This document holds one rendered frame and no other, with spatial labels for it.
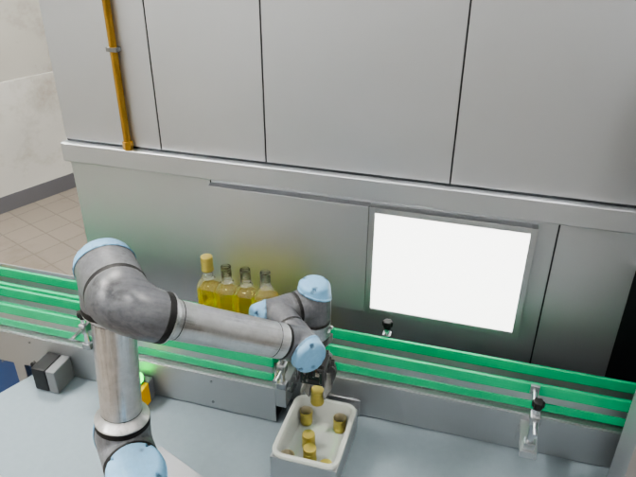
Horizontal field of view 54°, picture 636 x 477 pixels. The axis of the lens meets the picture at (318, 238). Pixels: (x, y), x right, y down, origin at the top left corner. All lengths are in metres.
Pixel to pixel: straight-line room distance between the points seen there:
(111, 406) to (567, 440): 1.13
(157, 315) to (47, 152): 4.05
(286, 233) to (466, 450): 0.76
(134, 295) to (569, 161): 1.04
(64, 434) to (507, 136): 1.40
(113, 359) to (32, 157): 3.84
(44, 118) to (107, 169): 3.06
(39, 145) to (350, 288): 3.60
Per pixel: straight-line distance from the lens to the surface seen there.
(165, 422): 1.89
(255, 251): 1.86
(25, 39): 4.92
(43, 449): 1.92
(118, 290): 1.13
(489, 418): 1.78
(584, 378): 1.80
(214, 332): 1.19
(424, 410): 1.80
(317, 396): 1.66
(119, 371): 1.34
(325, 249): 1.77
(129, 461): 1.38
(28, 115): 4.99
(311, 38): 1.61
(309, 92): 1.64
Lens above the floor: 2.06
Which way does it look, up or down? 29 degrees down
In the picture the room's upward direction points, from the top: straight up
